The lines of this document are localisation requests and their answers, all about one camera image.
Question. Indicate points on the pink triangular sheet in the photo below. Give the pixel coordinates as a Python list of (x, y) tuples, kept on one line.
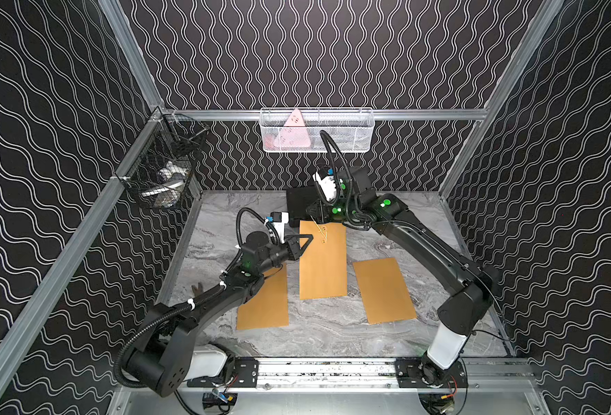
[(293, 135)]

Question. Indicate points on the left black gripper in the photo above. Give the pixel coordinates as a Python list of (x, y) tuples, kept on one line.
[(291, 249)]

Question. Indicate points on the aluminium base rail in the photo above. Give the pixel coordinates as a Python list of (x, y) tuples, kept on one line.
[(326, 373)]

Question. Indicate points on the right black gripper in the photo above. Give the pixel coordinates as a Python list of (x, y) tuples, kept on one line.
[(320, 213)]

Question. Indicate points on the brown file bag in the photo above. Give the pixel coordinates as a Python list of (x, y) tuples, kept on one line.
[(384, 292), (323, 265), (269, 307)]

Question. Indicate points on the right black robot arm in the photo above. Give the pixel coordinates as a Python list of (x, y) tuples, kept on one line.
[(346, 196)]

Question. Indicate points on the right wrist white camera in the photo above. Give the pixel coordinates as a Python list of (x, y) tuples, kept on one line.
[(327, 184)]

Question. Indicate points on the yellow handled pliers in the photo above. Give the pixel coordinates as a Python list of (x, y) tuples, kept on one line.
[(198, 290)]

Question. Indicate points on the black plastic tool case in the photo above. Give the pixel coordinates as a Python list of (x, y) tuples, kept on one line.
[(303, 205)]

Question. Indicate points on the black wire mesh basket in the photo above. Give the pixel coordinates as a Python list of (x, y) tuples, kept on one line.
[(176, 138)]

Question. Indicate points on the white wire mesh basket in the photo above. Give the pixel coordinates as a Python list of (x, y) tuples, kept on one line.
[(352, 129)]

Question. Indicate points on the silver object in black basket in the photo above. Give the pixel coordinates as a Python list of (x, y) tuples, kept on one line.
[(172, 181)]

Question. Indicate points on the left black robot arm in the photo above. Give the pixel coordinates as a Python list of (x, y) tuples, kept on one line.
[(159, 356)]

